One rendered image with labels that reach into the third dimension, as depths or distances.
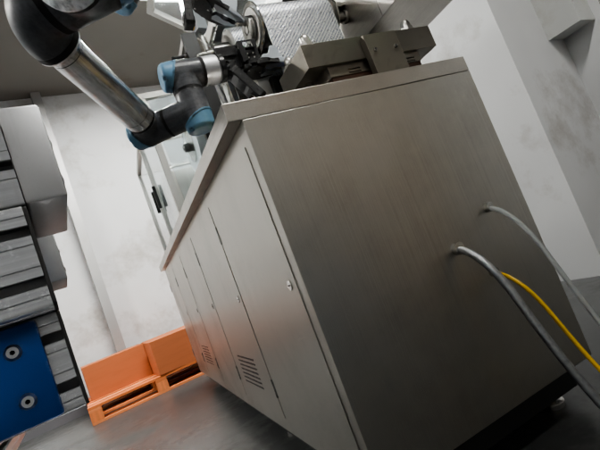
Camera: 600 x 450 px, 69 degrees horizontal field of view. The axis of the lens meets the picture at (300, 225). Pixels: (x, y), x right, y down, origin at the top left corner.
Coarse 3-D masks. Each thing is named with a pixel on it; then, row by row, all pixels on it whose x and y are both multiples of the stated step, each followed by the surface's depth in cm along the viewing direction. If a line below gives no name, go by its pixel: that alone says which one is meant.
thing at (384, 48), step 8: (384, 32) 109; (392, 32) 110; (360, 40) 108; (368, 40) 107; (376, 40) 108; (384, 40) 109; (392, 40) 110; (368, 48) 106; (376, 48) 107; (384, 48) 108; (392, 48) 109; (400, 48) 110; (368, 56) 107; (376, 56) 107; (384, 56) 108; (392, 56) 108; (400, 56) 109; (376, 64) 106; (384, 64) 107; (392, 64) 108; (400, 64) 109; (408, 64) 110; (376, 72) 106
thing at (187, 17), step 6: (180, 0) 122; (186, 0) 120; (180, 6) 123; (186, 6) 120; (192, 6) 121; (186, 12) 119; (192, 12) 120; (186, 18) 119; (192, 18) 120; (186, 24) 120; (192, 24) 120; (192, 30) 123
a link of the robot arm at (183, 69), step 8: (160, 64) 108; (168, 64) 107; (176, 64) 108; (184, 64) 108; (192, 64) 109; (200, 64) 110; (160, 72) 108; (168, 72) 107; (176, 72) 107; (184, 72) 108; (192, 72) 109; (200, 72) 110; (160, 80) 110; (168, 80) 107; (176, 80) 108; (184, 80) 108; (192, 80) 108; (200, 80) 111; (168, 88) 108; (176, 88) 108
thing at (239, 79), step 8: (232, 72) 114; (240, 72) 115; (232, 80) 117; (240, 80) 115; (248, 80) 115; (240, 88) 117; (248, 88) 115; (256, 88) 115; (248, 96) 118; (256, 96) 116
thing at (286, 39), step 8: (304, 24) 128; (312, 24) 129; (320, 24) 130; (328, 24) 131; (336, 24) 132; (272, 32) 124; (280, 32) 125; (288, 32) 126; (296, 32) 126; (304, 32) 127; (312, 32) 128; (320, 32) 129; (328, 32) 130; (336, 32) 131; (272, 40) 123; (280, 40) 124; (288, 40) 125; (296, 40) 126; (312, 40) 128; (320, 40) 129; (328, 40) 130; (280, 48) 123; (288, 48) 124; (296, 48) 125; (288, 56) 124
